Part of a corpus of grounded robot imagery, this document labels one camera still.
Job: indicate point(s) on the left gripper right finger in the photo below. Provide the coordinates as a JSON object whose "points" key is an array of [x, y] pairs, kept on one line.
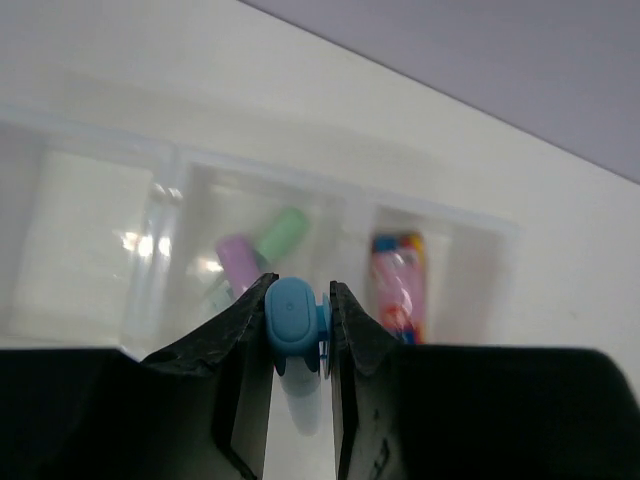
{"points": [[464, 412]]}

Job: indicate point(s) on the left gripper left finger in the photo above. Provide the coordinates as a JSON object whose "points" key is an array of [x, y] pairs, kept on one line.
{"points": [[197, 408]]}

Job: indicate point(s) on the blue highlighter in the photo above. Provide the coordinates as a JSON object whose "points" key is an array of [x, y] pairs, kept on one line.
{"points": [[299, 329]]}

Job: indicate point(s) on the pink glue stick tube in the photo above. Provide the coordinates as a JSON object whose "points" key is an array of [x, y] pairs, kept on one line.
{"points": [[398, 268]]}

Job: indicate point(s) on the green highlighter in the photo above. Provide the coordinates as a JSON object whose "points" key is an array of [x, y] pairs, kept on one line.
{"points": [[278, 239]]}

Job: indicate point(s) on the white three-compartment tray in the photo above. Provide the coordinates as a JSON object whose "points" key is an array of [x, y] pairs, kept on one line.
{"points": [[108, 238]]}

